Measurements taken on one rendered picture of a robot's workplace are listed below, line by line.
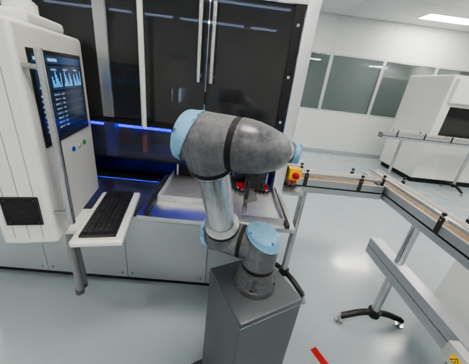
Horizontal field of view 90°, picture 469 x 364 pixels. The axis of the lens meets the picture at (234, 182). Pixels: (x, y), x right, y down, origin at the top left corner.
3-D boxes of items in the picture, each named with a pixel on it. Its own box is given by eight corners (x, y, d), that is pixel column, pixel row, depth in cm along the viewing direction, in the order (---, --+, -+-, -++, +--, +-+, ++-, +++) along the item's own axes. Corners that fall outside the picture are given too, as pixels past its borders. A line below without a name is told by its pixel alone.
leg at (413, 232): (362, 309, 167) (405, 217, 136) (374, 310, 167) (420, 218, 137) (368, 321, 158) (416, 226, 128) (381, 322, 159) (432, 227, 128)
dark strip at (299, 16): (267, 170, 137) (296, 5, 105) (274, 171, 137) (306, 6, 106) (267, 171, 136) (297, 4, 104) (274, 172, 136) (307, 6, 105)
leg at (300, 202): (276, 269, 193) (296, 185, 163) (287, 270, 194) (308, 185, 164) (278, 277, 185) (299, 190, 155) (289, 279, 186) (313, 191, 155)
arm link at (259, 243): (271, 279, 75) (279, 245, 70) (232, 266, 79) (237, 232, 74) (278, 256, 86) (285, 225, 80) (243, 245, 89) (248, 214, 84)
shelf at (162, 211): (165, 177, 146) (165, 174, 145) (276, 188, 149) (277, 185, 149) (136, 219, 102) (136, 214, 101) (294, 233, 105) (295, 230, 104)
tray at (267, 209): (228, 188, 137) (228, 183, 135) (272, 193, 138) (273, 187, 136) (225, 219, 106) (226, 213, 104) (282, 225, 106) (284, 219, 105)
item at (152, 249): (64, 204, 259) (48, 124, 224) (251, 222, 268) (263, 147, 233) (-29, 273, 167) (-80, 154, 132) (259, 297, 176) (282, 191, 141)
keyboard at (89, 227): (107, 193, 131) (106, 189, 130) (134, 193, 134) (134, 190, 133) (78, 238, 95) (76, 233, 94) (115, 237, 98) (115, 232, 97)
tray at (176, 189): (173, 175, 146) (173, 170, 144) (215, 179, 147) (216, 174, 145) (157, 201, 114) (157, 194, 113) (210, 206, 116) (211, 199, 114)
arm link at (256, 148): (297, 123, 40) (304, 139, 86) (236, 113, 43) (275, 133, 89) (282, 188, 42) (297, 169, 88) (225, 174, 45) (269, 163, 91)
